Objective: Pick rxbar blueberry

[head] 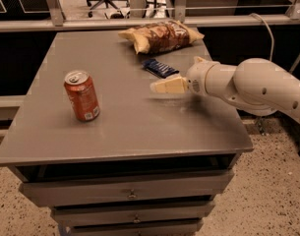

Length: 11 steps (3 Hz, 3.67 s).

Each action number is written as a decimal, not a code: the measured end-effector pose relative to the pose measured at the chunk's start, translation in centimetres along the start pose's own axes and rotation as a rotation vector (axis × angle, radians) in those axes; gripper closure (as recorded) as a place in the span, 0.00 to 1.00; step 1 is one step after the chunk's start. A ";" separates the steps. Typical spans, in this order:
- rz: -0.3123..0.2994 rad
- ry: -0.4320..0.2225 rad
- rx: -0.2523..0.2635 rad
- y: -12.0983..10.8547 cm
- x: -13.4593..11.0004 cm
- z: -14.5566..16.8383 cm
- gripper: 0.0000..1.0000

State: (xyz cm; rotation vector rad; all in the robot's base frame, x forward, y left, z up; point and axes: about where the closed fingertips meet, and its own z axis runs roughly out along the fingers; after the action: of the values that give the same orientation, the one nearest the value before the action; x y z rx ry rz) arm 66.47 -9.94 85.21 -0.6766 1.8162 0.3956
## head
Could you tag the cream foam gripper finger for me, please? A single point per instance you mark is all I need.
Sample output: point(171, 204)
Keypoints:
point(170, 85)

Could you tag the grey metal railing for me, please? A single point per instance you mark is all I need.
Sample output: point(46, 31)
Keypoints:
point(42, 15)

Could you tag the blue rxbar wrapper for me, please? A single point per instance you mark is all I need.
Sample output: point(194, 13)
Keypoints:
point(159, 69)

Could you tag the black office chair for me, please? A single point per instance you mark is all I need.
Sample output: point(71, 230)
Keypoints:
point(93, 4)

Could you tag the grey drawer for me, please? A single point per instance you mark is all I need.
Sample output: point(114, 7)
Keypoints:
point(104, 215)
point(126, 189)
point(151, 228)

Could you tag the bottom grey drawer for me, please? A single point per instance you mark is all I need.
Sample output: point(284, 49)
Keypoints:
point(151, 228)

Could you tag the brown yellow chip bag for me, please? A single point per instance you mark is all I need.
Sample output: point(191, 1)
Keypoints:
point(160, 37)

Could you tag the grey drawer cabinet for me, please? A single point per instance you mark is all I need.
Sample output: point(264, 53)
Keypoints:
point(136, 132)

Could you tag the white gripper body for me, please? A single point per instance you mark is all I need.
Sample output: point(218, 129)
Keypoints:
point(196, 76)

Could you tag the orange soda can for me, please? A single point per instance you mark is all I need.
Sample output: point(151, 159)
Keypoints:
point(80, 90)

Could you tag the middle grey drawer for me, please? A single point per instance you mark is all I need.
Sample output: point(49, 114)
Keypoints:
point(104, 215)

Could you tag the top grey drawer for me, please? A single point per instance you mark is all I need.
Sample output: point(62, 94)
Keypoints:
point(126, 189)

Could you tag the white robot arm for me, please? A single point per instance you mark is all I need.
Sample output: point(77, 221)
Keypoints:
point(256, 86)

